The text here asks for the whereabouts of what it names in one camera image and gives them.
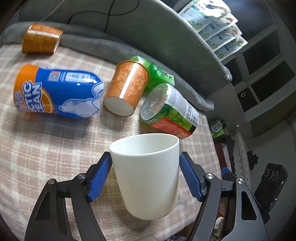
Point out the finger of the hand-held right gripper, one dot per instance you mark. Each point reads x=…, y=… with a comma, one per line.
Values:
x=227, y=173

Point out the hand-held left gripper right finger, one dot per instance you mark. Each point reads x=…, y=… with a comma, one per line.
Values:
x=190, y=176

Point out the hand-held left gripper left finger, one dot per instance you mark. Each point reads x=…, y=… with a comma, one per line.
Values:
x=100, y=176

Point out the white cup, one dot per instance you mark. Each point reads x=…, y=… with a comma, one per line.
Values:
x=145, y=176

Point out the orange patterned paper cup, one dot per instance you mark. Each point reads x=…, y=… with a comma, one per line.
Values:
x=128, y=84

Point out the white lace cloth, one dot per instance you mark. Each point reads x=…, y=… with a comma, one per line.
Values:
x=241, y=157

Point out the green tissue pack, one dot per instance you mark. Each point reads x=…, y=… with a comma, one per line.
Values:
x=216, y=128

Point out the plaid blanket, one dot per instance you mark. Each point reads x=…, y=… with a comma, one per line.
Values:
x=57, y=143

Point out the clear bottle with green label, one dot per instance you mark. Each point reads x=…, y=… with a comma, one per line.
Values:
x=171, y=109

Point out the dark storage bin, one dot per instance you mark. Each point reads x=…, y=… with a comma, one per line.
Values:
x=246, y=96

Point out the blue and orange drink can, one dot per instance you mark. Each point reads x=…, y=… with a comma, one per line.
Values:
x=57, y=92

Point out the green drink bottle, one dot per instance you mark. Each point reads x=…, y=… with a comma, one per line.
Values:
x=159, y=76

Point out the white printed packet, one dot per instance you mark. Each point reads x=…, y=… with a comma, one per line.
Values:
x=203, y=5
x=231, y=49
x=219, y=32
x=212, y=22
x=225, y=41

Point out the grey cushion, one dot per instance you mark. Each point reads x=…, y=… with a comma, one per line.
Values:
x=148, y=30

